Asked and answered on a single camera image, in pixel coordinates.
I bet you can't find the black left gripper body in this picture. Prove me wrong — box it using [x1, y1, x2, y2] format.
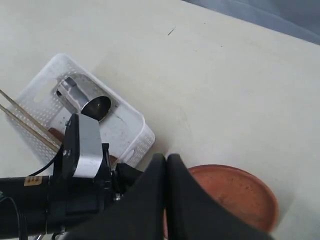
[46, 143, 142, 233]

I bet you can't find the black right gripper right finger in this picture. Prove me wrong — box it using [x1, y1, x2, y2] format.
[165, 153, 276, 240]

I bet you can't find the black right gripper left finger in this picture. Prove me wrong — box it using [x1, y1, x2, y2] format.
[65, 153, 166, 240]

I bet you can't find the brown round plate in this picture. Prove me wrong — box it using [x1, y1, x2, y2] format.
[162, 164, 279, 238]

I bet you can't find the brown spoon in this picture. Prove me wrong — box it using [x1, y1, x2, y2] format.
[48, 127, 118, 165]

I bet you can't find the white perforated plastic basket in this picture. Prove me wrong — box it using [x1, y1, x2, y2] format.
[14, 53, 155, 167]

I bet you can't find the stainless steel cup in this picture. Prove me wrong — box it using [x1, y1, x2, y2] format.
[53, 73, 119, 122]

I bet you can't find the wooden chopstick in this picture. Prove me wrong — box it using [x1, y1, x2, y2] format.
[0, 105, 59, 152]
[0, 90, 62, 145]

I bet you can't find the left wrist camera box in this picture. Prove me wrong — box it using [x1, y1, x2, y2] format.
[62, 113, 103, 179]

